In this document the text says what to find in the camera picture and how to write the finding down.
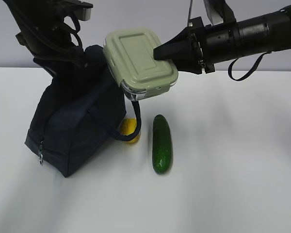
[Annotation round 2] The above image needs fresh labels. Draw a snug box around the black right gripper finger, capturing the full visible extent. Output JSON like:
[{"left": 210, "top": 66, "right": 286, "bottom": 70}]
[
  {"left": 153, "top": 27, "right": 196, "bottom": 61},
  {"left": 172, "top": 59, "right": 202, "bottom": 74}
]

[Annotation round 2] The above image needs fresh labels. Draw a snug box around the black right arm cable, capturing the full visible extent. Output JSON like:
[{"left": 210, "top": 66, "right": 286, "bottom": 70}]
[{"left": 227, "top": 52, "right": 272, "bottom": 81}]

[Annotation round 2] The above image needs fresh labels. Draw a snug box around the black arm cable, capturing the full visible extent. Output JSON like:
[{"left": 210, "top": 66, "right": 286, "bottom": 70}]
[
  {"left": 227, "top": 52, "right": 272, "bottom": 81},
  {"left": 60, "top": 14, "right": 84, "bottom": 53}
]

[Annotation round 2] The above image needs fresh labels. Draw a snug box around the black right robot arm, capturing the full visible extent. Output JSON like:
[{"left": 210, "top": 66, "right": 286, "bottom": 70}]
[{"left": 153, "top": 0, "right": 291, "bottom": 80}]

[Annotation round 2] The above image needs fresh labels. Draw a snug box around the green cucumber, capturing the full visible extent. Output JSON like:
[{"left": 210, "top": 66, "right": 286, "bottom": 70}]
[{"left": 152, "top": 115, "right": 173, "bottom": 174}]

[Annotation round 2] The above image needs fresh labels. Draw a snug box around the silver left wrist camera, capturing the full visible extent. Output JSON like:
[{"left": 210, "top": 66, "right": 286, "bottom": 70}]
[{"left": 54, "top": 0, "right": 94, "bottom": 21}]

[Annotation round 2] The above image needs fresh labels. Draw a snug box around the green lidded glass container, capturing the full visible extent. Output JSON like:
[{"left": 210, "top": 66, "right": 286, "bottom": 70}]
[{"left": 103, "top": 28, "right": 178, "bottom": 101}]

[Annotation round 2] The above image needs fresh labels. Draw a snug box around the dark blue lunch bag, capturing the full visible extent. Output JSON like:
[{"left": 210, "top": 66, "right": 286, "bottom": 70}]
[{"left": 25, "top": 45, "right": 141, "bottom": 177}]

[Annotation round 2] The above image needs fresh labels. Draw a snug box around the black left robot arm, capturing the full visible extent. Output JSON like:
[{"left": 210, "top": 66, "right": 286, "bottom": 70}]
[{"left": 5, "top": 0, "right": 94, "bottom": 78}]

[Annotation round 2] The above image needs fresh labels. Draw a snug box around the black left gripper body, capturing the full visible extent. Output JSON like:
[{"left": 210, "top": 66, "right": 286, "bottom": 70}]
[{"left": 16, "top": 31, "right": 88, "bottom": 77}]

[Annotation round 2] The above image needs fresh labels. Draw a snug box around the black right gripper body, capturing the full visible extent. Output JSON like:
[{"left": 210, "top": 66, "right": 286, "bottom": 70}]
[{"left": 188, "top": 17, "right": 215, "bottom": 74}]

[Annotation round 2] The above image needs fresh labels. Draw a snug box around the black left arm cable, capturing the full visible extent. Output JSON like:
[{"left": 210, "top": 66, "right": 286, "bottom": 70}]
[{"left": 60, "top": 14, "right": 84, "bottom": 53}]

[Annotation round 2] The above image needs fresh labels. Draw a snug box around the yellow lemon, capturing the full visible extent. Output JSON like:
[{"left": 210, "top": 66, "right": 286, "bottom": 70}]
[{"left": 120, "top": 118, "right": 141, "bottom": 144}]

